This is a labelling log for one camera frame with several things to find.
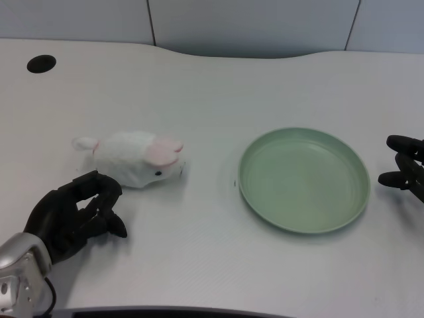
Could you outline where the green round plate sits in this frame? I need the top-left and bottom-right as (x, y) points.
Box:
(238, 127), (371, 235)

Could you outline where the black round cable grommet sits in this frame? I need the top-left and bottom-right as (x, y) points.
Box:
(26, 54), (57, 74)

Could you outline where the white plush rabbit doll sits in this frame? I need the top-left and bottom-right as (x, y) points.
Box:
(72, 131), (187, 189)

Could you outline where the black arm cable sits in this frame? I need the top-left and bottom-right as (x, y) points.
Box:
(44, 276), (58, 307)

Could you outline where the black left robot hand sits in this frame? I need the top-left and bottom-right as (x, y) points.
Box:
(23, 170), (129, 265)

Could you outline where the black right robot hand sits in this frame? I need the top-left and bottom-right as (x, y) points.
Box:
(378, 134), (424, 213)

